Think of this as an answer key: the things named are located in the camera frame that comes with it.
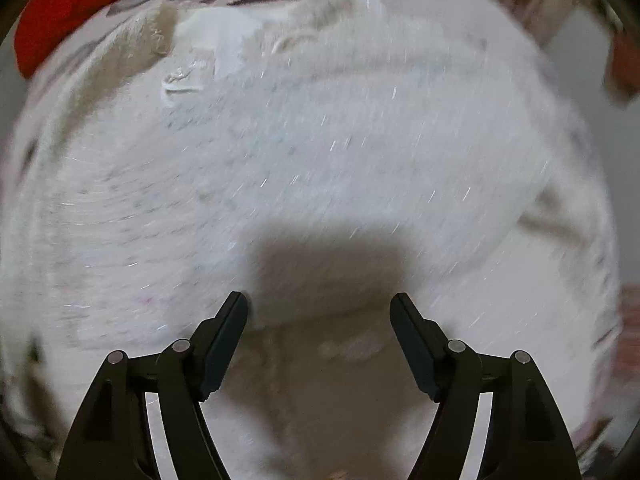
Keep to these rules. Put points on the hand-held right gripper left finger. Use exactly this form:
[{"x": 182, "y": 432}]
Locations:
[{"x": 227, "y": 340}]

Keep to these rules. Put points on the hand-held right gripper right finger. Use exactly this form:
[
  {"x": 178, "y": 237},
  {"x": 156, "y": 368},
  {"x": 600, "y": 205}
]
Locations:
[{"x": 412, "y": 342}]

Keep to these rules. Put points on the white fuzzy sweater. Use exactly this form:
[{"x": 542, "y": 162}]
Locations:
[{"x": 310, "y": 170}]

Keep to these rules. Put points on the floral plush blanket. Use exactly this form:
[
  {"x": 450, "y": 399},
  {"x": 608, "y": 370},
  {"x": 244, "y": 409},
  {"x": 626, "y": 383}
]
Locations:
[{"x": 60, "y": 75}]

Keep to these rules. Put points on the orange-brown blurred object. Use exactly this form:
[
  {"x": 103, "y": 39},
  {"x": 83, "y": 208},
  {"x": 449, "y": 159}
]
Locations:
[{"x": 624, "y": 72}]

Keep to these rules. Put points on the red knitted garment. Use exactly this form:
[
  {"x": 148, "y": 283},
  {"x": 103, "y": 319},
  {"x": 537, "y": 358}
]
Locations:
[{"x": 65, "y": 10}]

